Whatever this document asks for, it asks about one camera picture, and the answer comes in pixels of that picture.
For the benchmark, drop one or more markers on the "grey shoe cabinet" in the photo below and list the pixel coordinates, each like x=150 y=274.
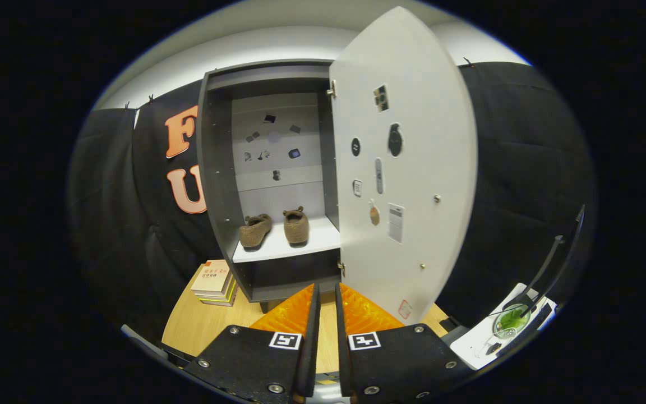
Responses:
x=216 y=196

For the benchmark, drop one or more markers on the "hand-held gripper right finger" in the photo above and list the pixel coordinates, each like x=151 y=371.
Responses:
x=344 y=359

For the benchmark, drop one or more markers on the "metal door hinge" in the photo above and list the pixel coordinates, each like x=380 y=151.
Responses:
x=332 y=90
x=341 y=268

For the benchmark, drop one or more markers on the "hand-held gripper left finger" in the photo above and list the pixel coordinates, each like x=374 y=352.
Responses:
x=309 y=359

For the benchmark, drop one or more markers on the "brown fuzzy shoe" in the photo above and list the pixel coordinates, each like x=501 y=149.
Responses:
x=254 y=231
x=296 y=227

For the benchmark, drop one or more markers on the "black backdrop cloth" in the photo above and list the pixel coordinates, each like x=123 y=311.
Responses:
x=525 y=196

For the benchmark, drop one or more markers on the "yellow-edged book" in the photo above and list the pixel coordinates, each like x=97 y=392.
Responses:
x=230 y=292

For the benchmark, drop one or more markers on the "white paper sheet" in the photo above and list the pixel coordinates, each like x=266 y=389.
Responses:
x=471 y=345

